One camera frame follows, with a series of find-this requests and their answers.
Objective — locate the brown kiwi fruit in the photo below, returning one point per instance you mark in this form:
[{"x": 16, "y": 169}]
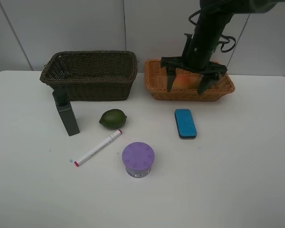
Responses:
[{"x": 213, "y": 84}]

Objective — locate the green lime fruit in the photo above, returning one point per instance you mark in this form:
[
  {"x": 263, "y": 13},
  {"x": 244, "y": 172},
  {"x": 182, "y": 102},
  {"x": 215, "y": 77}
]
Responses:
[{"x": 113, "y": 119}]

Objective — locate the red orange peach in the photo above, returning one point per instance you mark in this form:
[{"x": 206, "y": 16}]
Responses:
[{"x": 182, "y": 81}]

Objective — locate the dark green square bottle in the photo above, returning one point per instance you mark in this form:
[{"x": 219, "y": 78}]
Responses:
[{"x": 65, "y": 111}]

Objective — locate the blue whiteboard eraser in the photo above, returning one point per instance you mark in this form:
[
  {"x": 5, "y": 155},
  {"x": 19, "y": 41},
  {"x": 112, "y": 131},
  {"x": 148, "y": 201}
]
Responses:
[{"x": 185, "y": 124}]

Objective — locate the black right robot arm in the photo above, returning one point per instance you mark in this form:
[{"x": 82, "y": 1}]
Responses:
[{"x": 214, "y": 15}]

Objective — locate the white marker with red caps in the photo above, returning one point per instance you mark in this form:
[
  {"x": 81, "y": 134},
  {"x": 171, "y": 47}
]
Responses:
[{"x": 97, "y": 148}]

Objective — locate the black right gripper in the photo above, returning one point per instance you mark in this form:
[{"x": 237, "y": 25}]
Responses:
[{"x": 195, "y": 58}]

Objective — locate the dark brown wicker basket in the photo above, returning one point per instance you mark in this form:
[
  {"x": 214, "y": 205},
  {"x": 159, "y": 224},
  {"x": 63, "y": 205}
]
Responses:
[{"x": 92, "y": 76}]

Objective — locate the orange wicker basket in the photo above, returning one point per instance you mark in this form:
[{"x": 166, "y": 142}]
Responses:
[{"x": 156, "y": 83}]

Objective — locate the purple lidded round container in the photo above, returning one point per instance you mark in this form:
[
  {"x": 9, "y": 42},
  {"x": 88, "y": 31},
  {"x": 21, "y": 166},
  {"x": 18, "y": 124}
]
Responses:
[{"x": 138, "y": 158}]

